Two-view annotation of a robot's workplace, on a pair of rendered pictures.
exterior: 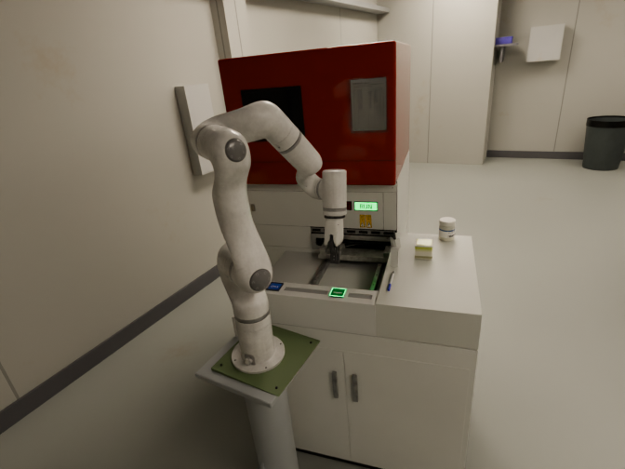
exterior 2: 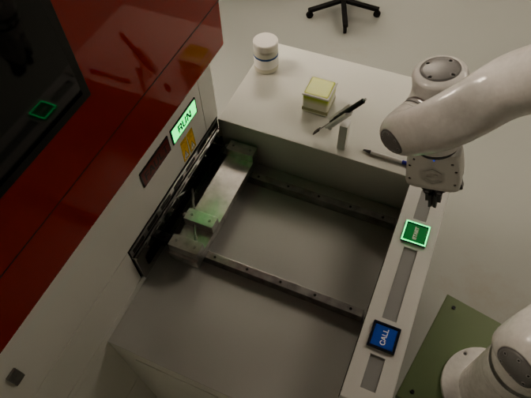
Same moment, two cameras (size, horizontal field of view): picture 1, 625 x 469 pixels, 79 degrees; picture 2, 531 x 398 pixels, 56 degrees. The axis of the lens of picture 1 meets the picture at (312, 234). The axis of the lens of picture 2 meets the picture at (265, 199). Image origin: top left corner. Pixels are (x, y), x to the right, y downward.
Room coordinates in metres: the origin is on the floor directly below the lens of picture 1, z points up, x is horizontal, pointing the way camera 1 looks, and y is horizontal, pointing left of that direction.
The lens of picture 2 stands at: (1.50, 0.52, 1.96)
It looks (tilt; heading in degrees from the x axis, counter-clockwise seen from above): 56 degrees down; 276
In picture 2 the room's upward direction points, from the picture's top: 3 degrees counter-clockwise
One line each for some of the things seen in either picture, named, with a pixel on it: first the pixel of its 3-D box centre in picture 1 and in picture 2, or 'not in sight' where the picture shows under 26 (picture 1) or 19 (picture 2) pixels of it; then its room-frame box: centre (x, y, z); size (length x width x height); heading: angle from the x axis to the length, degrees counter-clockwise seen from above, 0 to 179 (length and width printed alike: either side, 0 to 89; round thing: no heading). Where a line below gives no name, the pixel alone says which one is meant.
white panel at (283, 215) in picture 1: (318, 218); (129, 224); (1.86, -0.04, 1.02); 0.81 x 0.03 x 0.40; 70
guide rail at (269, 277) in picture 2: (318, 277); (263, 278); (1.57, -0.01, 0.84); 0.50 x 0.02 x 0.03; 160
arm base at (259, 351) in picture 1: (255, 333); (502, 380); (1.07, 0.23, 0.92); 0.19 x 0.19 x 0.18
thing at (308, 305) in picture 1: (308, 305); (395, 294); (1.26, 0.04, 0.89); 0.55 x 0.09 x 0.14; 70
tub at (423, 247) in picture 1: (423, 248); (319, 96); (1.44, -0.47, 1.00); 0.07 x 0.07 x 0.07; 70
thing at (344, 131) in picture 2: (394, 249); (338, 125); (1.39, -0.33, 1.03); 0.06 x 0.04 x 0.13; 160
